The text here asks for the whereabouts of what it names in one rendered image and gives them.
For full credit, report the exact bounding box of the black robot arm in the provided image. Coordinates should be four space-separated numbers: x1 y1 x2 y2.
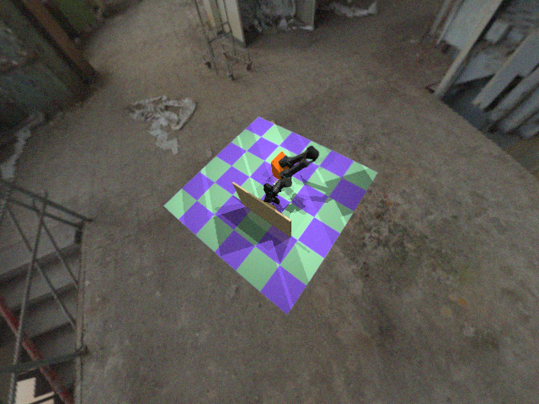
276 146 319 189

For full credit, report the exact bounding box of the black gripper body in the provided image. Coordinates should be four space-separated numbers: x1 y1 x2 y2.
264 183 281 204

